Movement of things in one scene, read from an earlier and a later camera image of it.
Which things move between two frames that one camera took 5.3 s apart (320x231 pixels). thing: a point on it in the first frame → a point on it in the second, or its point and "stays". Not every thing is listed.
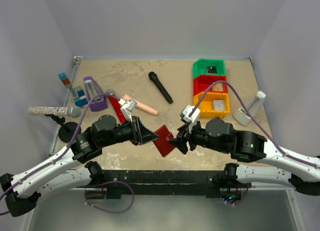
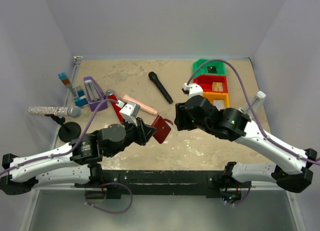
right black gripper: [180, 143] → [181, 119]
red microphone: [115, 101] stays
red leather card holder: [163, 144] → [163, 128]
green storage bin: [200, 67] stays
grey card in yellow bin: [218, 105] stays
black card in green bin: [212, 69] stays
